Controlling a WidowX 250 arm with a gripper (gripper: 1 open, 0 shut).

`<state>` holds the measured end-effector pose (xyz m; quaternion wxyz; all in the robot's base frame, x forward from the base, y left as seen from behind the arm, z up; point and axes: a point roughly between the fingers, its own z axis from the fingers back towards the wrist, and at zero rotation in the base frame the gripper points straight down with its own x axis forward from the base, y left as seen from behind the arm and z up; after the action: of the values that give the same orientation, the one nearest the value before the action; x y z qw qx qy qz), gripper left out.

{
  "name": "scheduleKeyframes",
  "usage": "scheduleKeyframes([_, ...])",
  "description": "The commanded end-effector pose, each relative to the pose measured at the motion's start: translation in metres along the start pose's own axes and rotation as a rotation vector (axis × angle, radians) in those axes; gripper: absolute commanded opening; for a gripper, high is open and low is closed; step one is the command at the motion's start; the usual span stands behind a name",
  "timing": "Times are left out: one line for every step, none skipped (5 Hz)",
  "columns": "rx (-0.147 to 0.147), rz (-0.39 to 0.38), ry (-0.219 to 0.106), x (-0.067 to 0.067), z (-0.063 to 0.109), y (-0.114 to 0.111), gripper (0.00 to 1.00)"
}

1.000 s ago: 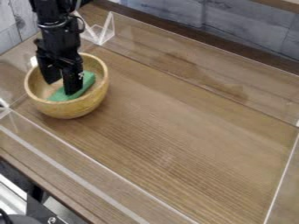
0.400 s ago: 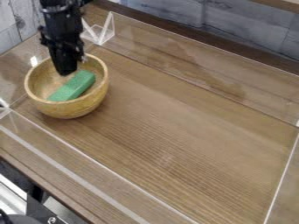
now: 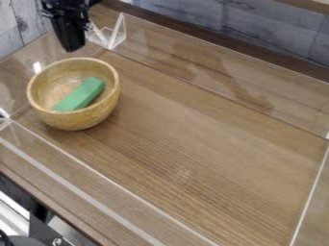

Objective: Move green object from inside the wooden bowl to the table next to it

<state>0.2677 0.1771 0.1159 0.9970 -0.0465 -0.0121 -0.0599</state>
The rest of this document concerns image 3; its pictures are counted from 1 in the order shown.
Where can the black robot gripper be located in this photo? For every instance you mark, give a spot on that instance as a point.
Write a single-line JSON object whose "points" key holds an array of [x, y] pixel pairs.
{"points": [[70, 21]]}

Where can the green rectangular block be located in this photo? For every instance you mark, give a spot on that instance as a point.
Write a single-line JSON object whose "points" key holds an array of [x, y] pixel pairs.
{"points": [[82, 96]]}

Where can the wooden bowl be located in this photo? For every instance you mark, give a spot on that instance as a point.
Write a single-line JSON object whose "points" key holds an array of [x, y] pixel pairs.
{"points": [[57, 81]]}

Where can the clear acrylic corner bracket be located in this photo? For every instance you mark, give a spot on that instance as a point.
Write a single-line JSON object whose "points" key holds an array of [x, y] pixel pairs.
{"points": [[109, 38]]}

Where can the clear acrylic barrier wall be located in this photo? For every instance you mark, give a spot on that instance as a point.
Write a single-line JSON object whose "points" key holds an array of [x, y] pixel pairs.
{"points": [[212, 158]]}

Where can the black metal bracket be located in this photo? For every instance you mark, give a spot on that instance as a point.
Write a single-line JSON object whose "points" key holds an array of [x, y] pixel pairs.
{"points": [[45, 233]]}

